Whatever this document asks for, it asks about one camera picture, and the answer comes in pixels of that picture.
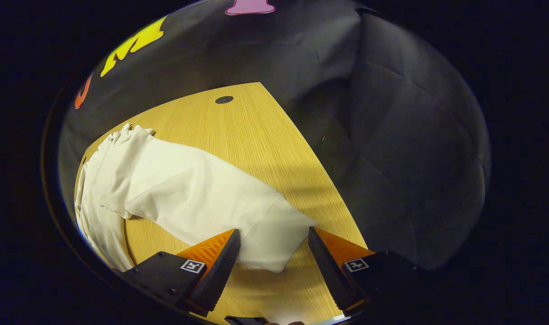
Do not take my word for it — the cream white sweatshirt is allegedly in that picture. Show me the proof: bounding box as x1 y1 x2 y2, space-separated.
74 123 318 274

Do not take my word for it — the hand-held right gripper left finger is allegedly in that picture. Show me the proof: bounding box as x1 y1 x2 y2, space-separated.
121 228 242 317

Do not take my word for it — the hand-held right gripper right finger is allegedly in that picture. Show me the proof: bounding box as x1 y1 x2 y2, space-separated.
308 227 421 316

